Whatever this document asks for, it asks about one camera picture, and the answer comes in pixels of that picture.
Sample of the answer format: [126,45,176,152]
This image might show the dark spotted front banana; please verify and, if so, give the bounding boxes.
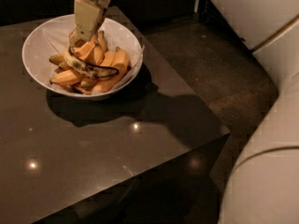
[64,49,119,80]

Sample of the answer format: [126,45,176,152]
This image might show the dark cabinet fronts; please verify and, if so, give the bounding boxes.
[0,0,195,25]

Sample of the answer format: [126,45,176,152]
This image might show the white bowl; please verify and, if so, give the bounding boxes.
[21,13,145,102]

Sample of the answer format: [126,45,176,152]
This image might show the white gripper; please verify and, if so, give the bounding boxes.
[74,0,106,41]

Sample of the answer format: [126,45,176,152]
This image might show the orange banana bunch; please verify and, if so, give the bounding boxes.
[50,31,130,94]

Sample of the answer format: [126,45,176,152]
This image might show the white paper bowl liner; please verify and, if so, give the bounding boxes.
[36,15,144,100]

